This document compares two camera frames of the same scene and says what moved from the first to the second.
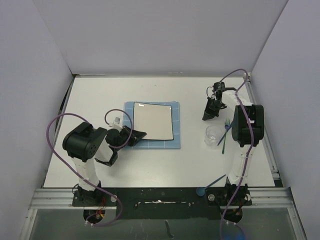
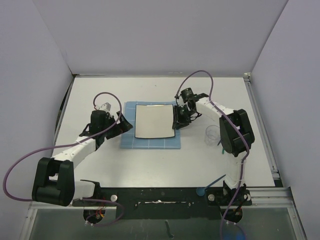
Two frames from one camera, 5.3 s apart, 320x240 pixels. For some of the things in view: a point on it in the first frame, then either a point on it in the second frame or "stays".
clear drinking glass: [213, 134] stays
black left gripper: [135, 136] -> [123, 126]
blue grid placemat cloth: [149, 144] stays
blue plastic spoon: [201, 191] stays
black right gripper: [209, 114] -> [179, 122]
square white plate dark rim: [155, 120] stays
